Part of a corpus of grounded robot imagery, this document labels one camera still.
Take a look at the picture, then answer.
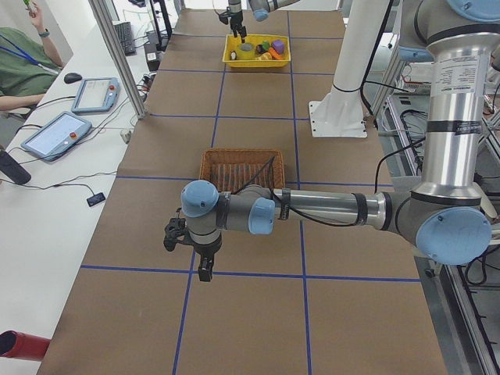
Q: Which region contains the yellow tape roll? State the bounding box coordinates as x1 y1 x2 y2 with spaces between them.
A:
236 42 255 60

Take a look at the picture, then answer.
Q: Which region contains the yellow plastic basket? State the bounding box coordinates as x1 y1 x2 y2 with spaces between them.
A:
222 34 291 68

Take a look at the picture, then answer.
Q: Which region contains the brown wicker basket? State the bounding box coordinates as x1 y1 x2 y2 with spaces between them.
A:
199 148 285 193

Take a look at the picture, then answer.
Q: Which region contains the toy croissant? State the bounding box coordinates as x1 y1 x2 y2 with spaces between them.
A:
256 52 273 61

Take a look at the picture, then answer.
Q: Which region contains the purple foam block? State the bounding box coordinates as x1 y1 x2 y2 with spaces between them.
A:
271 39 286 57

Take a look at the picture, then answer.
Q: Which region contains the toy carrot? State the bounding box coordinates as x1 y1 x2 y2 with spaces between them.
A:
267 47 284 60

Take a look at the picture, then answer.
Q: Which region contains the black keyboard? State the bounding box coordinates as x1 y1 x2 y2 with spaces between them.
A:
113 22 136 55

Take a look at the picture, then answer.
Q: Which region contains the small black usb device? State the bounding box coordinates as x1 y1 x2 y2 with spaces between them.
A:
87 192 105 207

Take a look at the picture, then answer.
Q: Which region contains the far teach pendant tablet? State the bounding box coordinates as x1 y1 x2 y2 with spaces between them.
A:
71 77 120 115

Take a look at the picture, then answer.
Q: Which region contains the teach pendant tablet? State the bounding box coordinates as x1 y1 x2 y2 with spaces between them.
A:
21 112 91 162
71 77 120 115

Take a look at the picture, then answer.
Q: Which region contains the black computer mouse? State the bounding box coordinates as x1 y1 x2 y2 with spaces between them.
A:
63 73 83 84

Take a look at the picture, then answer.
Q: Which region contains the near teach pendant tablet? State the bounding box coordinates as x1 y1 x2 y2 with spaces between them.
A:
21 112 91 162

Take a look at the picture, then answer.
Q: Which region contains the red cylinder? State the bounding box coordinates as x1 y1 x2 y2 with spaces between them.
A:
1 330 51 362

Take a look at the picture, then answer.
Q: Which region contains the person in green shirt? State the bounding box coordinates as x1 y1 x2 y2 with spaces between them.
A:
1 1 64 112

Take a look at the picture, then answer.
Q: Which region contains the black bottle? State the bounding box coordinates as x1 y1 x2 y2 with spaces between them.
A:
0 148 31 184

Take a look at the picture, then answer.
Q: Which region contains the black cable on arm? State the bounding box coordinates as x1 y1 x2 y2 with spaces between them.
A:
230 134 429 227

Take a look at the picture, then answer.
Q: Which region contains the white camera stand post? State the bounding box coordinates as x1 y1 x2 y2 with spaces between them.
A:
309 0 391 138

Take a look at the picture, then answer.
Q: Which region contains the aluminium frame post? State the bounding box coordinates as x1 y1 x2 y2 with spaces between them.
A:
88 0 146 120

